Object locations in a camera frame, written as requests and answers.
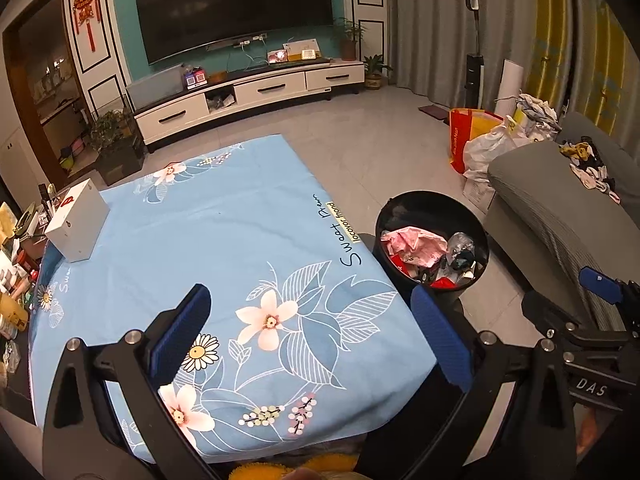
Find clutter of bottles and boxes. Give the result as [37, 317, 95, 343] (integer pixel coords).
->
[0, 182, 61, 376]

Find white desk calendar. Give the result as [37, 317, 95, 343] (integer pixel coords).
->
[282, 39, 321, 61]

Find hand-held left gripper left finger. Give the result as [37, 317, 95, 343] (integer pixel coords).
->
[42, 284, 216, 480]

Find yellow paper bag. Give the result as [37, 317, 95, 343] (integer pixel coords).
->
[0, 202, 21, 246]

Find yellow patterned curtain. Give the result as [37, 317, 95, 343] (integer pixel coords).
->
[530, 0, 626, 116]

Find pink tissue pack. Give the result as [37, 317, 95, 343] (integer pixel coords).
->
[382, 226, 449, 269]

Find pile of small garments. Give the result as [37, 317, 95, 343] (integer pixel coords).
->
[557, 135, 621, 206]

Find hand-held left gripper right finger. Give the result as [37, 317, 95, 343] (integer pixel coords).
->
[400, 286, 581, 480]

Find yellow fluffy garment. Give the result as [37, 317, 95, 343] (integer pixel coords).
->
[230, 452, 361, 480]

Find white television cabinet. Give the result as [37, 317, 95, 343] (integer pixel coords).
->
[134, 60, 366, 148]

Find white paper roll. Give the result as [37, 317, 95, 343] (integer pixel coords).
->
[495, 59, 524, 116]

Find black bucket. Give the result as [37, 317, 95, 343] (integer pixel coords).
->
[375, 191, 490, 306]

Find white cardboard box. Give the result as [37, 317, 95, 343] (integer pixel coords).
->
[462, 175, 496, 213]

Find tall potted plant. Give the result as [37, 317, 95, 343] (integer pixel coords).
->
[332, 17, 366, 62]

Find black television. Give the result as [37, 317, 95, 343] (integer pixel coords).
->
[132, 0, 335, 65]

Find small potted plant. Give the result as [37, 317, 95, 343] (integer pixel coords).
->
[361, 54, 393, 91]

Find white plastic bag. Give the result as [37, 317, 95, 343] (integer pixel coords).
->
[462, 122, 526, 183]

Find red knot wall ornament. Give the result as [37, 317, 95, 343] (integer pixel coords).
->
[72, 0, 103, 52]

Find wooden door frame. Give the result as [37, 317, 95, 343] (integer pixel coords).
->
[2, 0, 96, 181]

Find red yellow shopping bag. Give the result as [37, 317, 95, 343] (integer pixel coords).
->
[449, 108, 506, 173]

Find dark plastic bag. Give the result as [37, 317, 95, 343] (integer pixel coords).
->
[445, 232, 477, 272]

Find grey translucent tank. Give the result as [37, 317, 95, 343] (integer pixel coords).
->
[125, 64, 186, 110]

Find blue floral tablecloth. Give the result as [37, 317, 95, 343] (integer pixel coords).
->
[29, 134, 438, 465]

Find grey curtain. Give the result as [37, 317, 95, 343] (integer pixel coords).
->
[390, 0, 640, 136]

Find upright vacuum cleaner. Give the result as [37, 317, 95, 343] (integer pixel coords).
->
[464, 0, 488, 111]

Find person's right hand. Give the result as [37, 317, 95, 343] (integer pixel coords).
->
[575, 407, 621, 461]

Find grey white cloth pile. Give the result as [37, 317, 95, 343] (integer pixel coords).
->
[515, 92, 561, 136]

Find grey sofa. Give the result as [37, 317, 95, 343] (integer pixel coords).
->
[485, 110, 640, 333]

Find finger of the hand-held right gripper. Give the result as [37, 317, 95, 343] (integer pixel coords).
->
[522, 292, 631, 361]
[580, 266, 640, 331]

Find leafy plants on stand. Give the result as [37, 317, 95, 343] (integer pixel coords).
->
[90, 109, 146, 186]

